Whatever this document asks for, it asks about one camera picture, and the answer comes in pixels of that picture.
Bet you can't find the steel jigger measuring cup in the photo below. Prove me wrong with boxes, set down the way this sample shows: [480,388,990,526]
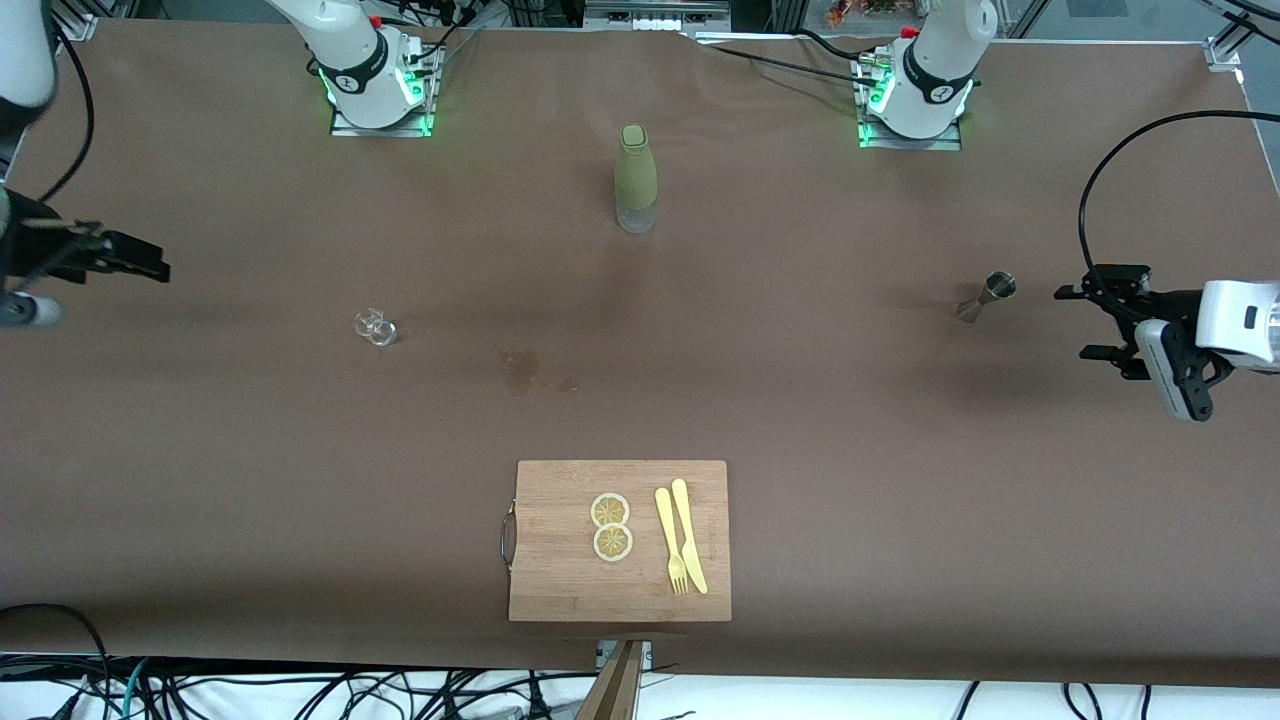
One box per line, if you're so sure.
[957,271,1018,324]

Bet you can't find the brown table cover sheet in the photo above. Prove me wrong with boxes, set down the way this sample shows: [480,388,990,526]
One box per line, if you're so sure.
[0,18,1280,691]

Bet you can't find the yellow plastic knife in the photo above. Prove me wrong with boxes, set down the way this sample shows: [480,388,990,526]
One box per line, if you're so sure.
[671,478,709,595]

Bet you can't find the yellow plastic fork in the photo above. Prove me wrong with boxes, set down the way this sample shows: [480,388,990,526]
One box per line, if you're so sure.
[654,487,690,596]

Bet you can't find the green sleeved glass bottle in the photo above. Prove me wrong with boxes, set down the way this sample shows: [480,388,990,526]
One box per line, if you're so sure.
[614,123,659,235]

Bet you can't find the wooden cutting board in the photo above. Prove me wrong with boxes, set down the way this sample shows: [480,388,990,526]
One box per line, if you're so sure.
[500,459,733,623]

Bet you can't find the grey metal box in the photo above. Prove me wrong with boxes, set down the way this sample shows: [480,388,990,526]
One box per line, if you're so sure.
[585,0,731,31]

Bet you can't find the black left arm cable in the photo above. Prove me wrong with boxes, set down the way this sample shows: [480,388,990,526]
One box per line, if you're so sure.
[1077,109,1280,273]

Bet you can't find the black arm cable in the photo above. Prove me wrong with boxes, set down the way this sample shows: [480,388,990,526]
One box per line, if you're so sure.
[38,18,97,203]
[1077,109,1280,273]

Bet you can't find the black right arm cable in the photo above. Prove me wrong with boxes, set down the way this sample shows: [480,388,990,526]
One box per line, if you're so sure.
[38,18,97,203]

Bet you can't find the aluminium frame profile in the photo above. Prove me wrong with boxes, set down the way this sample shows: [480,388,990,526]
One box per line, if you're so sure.
[55,0,101,41]
[1205,0,1280,71]

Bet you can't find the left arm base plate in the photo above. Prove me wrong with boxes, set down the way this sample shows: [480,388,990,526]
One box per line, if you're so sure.
[856,52,964,152]

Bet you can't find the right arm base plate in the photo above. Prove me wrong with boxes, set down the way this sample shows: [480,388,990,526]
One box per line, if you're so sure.
[328,38,438,138]

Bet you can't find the black looped floor cable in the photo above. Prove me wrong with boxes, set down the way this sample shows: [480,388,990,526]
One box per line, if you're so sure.
[0,603,113,720]

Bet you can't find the black base power cable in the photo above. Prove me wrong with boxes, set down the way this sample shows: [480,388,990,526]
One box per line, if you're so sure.
[700,28,881,89]

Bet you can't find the teal cable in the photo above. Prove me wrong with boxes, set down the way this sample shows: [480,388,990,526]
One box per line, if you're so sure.
[118,658,151,720]

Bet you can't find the metal post bracket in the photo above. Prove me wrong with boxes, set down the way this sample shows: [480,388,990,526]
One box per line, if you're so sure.
[596,640,653,673]

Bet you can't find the wooden post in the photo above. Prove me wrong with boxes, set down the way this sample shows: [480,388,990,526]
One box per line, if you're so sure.
[575,640,644,720]

